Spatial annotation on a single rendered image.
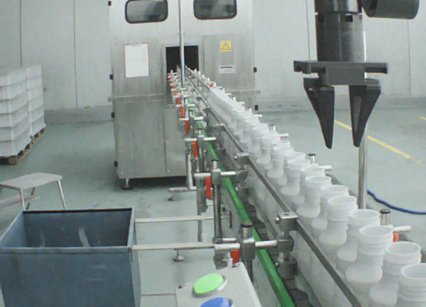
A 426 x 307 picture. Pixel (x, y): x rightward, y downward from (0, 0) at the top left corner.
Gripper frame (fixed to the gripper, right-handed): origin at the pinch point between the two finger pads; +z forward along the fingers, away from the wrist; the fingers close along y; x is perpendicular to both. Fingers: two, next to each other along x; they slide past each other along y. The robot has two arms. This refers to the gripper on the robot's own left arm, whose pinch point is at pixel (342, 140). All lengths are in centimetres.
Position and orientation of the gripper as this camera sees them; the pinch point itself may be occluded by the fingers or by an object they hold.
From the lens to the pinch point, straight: 68.6
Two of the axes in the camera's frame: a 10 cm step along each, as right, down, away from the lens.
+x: 0.9, 1.7, -9.8
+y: -10.0, 0.5, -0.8
